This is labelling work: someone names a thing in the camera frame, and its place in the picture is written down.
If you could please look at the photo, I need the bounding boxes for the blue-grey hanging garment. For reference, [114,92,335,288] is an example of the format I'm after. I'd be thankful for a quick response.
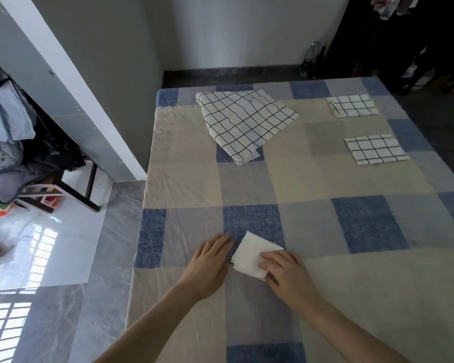
[0,56,37,144]

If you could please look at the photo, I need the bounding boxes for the clear glass bottle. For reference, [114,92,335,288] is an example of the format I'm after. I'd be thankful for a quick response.
[299,41,320,77]

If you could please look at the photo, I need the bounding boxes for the black low table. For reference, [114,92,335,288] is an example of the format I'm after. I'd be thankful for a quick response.
[325,0,454,95]

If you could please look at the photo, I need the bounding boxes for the white black-checked cloth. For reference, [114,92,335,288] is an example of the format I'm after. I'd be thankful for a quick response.
[195,90,300,166]
[326,94,379,118]
[344,134,411,166]

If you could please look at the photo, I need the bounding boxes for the plain white cloth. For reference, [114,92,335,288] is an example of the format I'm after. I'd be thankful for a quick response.
[231,230,285,281]

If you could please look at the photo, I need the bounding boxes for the slim dark bottle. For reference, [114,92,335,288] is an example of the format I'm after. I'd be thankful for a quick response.
[314,45,327,79]

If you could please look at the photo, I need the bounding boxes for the person's right hand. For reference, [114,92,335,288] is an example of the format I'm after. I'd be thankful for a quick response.
[258,250,322,314]

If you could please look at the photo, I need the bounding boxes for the person's right forearm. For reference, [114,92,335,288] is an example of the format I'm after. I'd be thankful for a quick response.
[299,298,411,363]

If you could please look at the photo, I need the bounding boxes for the person's left hand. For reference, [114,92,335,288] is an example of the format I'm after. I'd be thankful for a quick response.
[178,233,235,301]

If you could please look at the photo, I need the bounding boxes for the dark wooden chair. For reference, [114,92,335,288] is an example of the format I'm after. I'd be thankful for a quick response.
[15,162,101,214]

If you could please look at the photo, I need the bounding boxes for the blue beige plaid tablecloth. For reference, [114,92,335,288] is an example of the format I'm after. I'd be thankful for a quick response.
[125,77,454,363]

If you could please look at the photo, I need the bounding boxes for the person's left forearm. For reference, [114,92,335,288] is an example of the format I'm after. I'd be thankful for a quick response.
[94,283,197,363]

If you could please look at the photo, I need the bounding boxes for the heap of dark clothes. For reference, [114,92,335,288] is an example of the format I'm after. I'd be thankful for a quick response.
[0,139,86,205]

